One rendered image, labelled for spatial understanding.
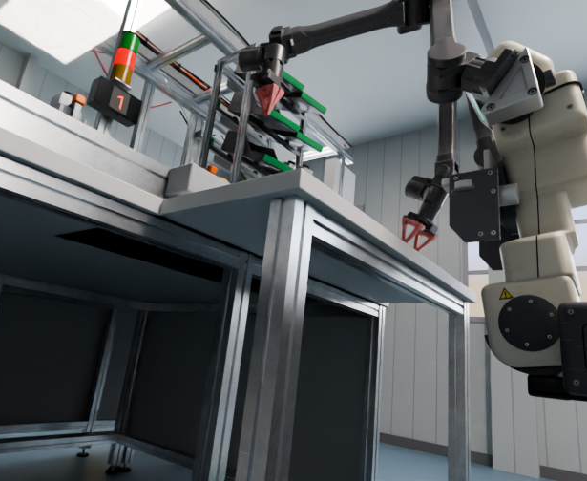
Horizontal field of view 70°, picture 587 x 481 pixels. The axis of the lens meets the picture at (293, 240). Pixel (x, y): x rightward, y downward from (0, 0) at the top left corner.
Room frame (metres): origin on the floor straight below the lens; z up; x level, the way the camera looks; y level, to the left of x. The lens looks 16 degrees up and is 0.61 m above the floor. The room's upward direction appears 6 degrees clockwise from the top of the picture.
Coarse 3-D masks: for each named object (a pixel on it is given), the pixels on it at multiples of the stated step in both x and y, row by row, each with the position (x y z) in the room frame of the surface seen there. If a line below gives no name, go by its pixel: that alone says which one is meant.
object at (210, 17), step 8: (192, 0) 1.54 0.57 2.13; (200, 8) 1.58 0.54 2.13; (208, 16) 1.62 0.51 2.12; (216, 24) 1.66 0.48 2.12; (224, 32) 1.71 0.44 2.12; (232, 40) 1.75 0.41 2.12; (240, 40) 1.79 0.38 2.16; (144, 48) 1.91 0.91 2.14; (240, 48) 1.80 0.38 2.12; (144, 56) 1.92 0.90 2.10; (152, 56) 1.95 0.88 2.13; (168, 72) 2.05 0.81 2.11; (176, 72) 2.08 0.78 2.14; (176, 80) 2.10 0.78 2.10; (184, 80) 2.14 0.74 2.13; (192, 88) 2.19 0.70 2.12; (208, 104) 2.31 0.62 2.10; (320, 120) 2.42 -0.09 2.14; (248, 128) 2.60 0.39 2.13; (328, 128) 2.51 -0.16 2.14; (336, 136) 2.59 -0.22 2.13
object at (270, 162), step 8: (232, 136) 1.30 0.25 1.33; (224, 144) 1.33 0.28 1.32; (232, 144) 1.30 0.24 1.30; (248, 144) 1.23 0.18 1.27; (232, 152) 1.29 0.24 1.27; (248, 152) 1.22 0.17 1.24; (256, 152) 1.19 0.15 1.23; (264, 152) 1.37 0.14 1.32; (272, 152) 1.34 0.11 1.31; (256, 160) 1.23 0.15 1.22; (264, 160) 1.17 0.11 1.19; (272, 160) 1.18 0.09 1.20; (272, 168) 1.26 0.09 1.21; (280, 168) 1.21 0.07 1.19; (288, 168) 1.23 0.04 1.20
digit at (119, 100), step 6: (114, 90) 0.93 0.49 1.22; (120, 90) 0.94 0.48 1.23; (114, 96) 0.94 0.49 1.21; (120, 96) 0.95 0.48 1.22; (126, 96) 0.96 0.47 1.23; (114, 102) 0.94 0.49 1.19; (120, 102) 0.95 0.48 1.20; (126, 102) 0.96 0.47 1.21; (114, 108) 0.94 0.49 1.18; (120, 108) 0.95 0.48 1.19; (126, 108) 0.97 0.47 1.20
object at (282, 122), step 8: (240, 96) 1.30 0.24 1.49; (232, 104) 1.33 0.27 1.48; (240, 104) 1.29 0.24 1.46; (256, 104) 1.22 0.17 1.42; (232, 112) 1.34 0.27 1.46; (240, 112) 1.29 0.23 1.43; (256, 112) 1.22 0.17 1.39; (272, 112) 1.17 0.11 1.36; (280, 112) 1.33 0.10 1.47; (248, 120) 1.38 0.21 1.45; (264, 120) 1.27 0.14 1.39; (272, 120) 1.22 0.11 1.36; (280, 120) 1.20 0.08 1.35; (288, 120) 1.21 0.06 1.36; (272, 128) 1.34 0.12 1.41; (280, 128) 1.29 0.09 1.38; (288, 128) 1.24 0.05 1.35; (296, 128) 1.24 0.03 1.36
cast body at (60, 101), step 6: (54, 96) 0.76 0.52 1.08; (60, 96) 0.74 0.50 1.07; (66, 96) 0.75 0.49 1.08; (72, 96) 0.76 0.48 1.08; (54, 102) 0.76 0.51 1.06; (60, 102) 0.75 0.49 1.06; (66, 102) 0.75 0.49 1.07; (54, 108) 0.75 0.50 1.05; (60, 108) 0.74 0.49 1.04; (66, 108) 0.75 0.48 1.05; (66, 114) 0.75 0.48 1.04; (78, 120) 0.77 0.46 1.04
